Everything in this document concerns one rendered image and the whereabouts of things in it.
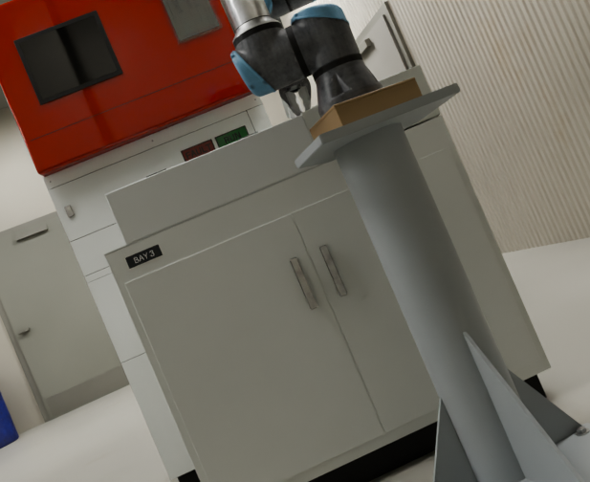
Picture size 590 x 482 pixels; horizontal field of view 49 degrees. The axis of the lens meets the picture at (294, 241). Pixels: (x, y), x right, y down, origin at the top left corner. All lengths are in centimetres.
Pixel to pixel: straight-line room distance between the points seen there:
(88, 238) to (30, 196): 572
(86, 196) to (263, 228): 88
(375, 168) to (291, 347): 56
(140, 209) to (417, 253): 73
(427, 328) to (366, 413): 42
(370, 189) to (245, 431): 72
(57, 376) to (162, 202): 626
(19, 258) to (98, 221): 560
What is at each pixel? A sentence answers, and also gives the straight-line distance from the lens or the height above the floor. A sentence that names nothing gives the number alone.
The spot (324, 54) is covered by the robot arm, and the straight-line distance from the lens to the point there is 144.
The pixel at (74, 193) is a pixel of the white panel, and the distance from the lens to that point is 239.
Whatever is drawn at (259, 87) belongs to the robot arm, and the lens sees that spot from 147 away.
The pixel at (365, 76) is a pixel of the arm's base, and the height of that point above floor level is 92.
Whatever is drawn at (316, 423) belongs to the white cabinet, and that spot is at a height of 21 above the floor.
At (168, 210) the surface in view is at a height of 86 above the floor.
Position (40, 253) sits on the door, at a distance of 791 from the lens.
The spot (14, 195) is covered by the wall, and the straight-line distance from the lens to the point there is 810.
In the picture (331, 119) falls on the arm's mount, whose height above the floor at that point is 86.
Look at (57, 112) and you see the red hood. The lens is 241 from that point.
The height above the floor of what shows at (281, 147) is 90.
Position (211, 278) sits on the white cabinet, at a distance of 168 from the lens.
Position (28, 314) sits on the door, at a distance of 789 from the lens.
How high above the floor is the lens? 63
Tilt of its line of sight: 1 degrees up
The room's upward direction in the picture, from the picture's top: 23 degrees counter-clockwise
